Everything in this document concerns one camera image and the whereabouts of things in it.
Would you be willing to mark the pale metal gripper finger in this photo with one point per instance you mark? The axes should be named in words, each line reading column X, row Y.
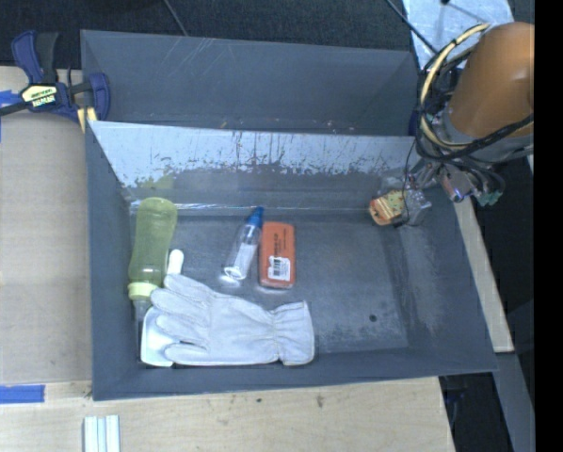
column 415, row 207
column 397, row 185

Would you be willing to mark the orange and yellow small toy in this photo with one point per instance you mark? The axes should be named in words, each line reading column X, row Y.
column 385, row 209

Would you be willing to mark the grey metal bin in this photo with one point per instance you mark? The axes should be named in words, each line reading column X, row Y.
column 347, row 280

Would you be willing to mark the orange box with barcode label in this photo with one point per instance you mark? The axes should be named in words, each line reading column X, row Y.
column 278, row 252

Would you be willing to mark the clear spray bottle blue cap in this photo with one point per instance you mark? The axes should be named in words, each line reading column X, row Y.
column 246, row 243

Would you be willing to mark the white work glove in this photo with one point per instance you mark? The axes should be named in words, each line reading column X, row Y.
column 234, row 327

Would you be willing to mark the white small cylinder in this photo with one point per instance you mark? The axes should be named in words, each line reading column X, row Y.
column 175, row 262

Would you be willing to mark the yellow-green baby bottle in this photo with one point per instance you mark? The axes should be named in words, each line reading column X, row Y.
column 152, row 238

